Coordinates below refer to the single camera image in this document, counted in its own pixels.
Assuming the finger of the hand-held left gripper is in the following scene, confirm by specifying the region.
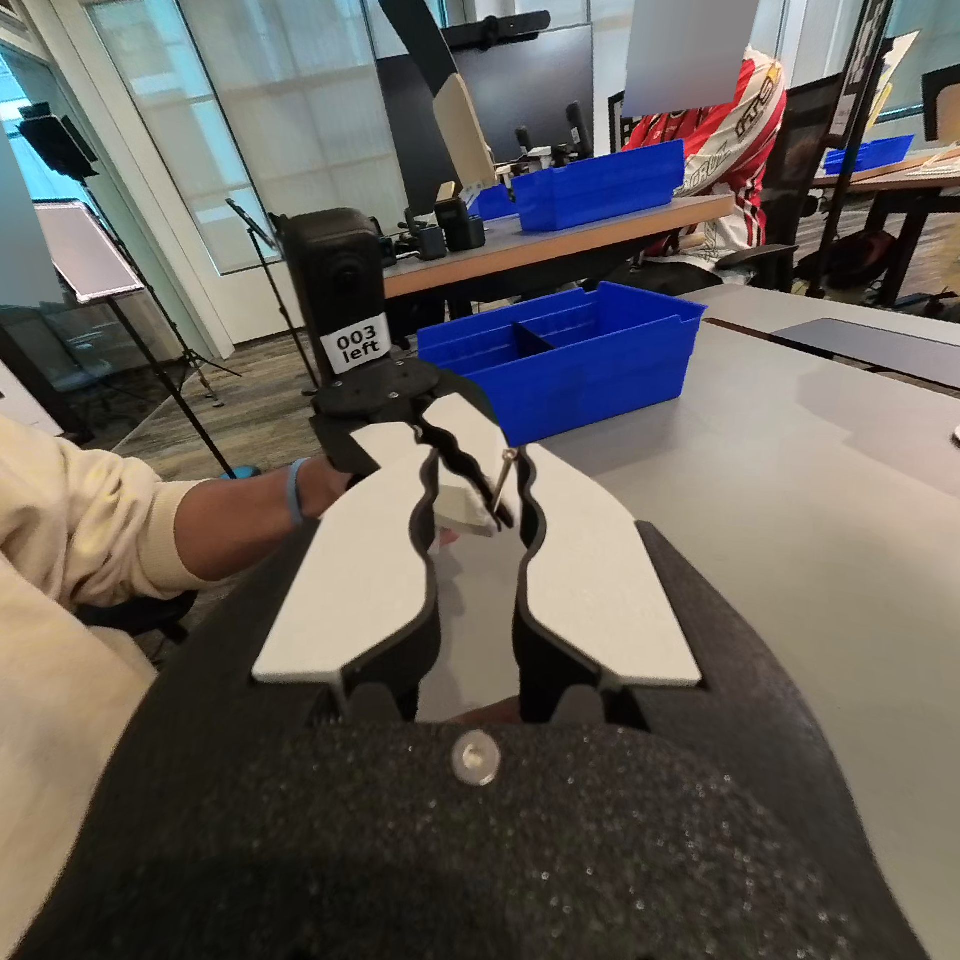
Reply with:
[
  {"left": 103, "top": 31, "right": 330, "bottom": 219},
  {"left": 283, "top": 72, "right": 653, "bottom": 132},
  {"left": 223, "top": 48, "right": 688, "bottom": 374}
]
[
  {"left": 416, "top": 392, "right": 522, "bottom": 526},
  {"left": 349, "top": 420, "right": 502, "bottom": 538}
]

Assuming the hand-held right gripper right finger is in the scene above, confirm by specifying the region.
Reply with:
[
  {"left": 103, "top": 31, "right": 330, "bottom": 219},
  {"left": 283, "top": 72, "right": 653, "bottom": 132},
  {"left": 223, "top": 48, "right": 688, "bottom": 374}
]
[{"left": 512, "top": 443, "right": 704, "bottom": 723}]

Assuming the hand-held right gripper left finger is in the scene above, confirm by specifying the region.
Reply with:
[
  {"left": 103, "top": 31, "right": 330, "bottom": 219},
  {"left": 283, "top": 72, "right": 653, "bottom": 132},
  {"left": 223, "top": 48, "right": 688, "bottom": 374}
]
[{"left": 249, "top": 445, "right": 444, "bottom": 723}]

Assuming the long metal bolt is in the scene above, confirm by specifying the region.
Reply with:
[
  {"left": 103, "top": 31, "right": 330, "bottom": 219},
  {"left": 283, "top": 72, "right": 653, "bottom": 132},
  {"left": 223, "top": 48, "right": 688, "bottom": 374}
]
[{"left": 489, "top": 447, "right": 520, "bottom": 526}]

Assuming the blue plastic divided bin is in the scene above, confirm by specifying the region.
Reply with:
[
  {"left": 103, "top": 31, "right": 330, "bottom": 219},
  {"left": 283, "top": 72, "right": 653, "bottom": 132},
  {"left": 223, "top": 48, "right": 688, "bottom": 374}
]
[{"left": 414, "top": 279, "right": 708, "bottom": 445}]

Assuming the person's left forearm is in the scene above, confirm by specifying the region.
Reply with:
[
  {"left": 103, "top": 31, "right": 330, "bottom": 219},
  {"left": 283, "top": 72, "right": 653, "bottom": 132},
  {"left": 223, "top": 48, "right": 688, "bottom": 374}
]
[{"left": 0, "top": 414, "right": 354, "bottom": 610}]

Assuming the black microphone stand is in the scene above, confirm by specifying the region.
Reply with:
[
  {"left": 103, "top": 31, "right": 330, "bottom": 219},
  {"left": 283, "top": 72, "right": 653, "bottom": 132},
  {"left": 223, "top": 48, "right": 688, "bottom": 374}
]
[{"left": 225, "top": 197, "right": 320, "bottom": 399}]

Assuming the black charger box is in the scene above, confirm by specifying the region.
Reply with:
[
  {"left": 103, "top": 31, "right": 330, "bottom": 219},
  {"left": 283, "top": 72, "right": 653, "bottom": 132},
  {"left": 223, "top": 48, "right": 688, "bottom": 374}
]
[{"left": 433, "top": 198, "right": 487, "bottom": 254}]

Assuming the small blue plastic bin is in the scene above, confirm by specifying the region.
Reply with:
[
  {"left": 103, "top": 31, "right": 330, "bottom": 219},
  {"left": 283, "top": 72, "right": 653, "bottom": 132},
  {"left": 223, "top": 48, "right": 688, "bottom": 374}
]
[{"left": 471, "top": 182, "right": 520, "bottom": 224}]

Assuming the wooden display board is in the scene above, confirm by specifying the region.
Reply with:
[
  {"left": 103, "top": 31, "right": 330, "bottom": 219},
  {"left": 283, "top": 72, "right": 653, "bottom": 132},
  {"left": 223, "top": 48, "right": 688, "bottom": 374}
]
[{"left": 377, "top": 0, "right": 498, "bottom": 192}]

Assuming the black office chair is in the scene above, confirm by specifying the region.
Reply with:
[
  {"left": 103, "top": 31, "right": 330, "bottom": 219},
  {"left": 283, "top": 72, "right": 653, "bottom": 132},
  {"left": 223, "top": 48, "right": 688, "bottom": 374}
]
[
  {"left": 712, "top": 71, "right": 845, "bottom": 294},
  {"left": 75, "top": 587, "right": 202, "bottom": 648}
]

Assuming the wooden office desk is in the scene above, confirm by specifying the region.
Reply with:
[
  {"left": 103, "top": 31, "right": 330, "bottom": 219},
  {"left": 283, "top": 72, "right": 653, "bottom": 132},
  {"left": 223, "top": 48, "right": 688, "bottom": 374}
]
[{"left": 381, "top": 191, "right": 740, "bottom": 301}]

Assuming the white light panel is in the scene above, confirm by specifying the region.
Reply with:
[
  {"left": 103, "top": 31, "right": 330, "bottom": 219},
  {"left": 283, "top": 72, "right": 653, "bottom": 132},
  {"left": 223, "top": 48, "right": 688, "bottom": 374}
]
[{"left": 32, "top": 197, "right": 145, "bottom": 306}]

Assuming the large blue plastic bin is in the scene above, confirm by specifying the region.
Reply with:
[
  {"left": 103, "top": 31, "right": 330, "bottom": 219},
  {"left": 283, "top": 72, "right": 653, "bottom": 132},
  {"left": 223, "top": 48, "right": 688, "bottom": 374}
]
[{"left": 512, "top": 137, "right": 688, "bottom": 235}]

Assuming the black monitor screen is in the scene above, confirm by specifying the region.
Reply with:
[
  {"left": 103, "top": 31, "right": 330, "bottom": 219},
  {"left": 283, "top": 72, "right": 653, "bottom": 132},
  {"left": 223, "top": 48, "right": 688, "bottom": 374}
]
[{"left": 375, "top": 11, "right": 595, "bottom": 219}]

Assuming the black studio light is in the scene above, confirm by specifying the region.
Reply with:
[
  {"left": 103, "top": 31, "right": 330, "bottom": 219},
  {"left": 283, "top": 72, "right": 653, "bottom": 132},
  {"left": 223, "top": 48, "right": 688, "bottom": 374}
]
[{"left": 16, "top": 102, "right": 100, "bottom": 180}]

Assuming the person's cream sweater torso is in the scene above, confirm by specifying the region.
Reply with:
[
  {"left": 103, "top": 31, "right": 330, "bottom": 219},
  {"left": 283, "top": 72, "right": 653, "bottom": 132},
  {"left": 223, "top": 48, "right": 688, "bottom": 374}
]
[{"left": 0, "top": 555, "right": 162, "bottom": 954}]

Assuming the dark table inset panel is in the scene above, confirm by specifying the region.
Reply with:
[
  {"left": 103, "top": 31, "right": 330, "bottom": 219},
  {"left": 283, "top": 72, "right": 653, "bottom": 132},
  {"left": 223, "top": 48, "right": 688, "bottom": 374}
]
[{"left": 771, "top": 317, "right": 960, "bottom": 390}]

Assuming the black backpack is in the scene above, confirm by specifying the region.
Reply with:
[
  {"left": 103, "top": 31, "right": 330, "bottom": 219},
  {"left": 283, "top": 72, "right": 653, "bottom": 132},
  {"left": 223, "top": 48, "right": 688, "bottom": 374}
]
[{"left": 813, "top": 227, "right": 899, "bottom": 292}]

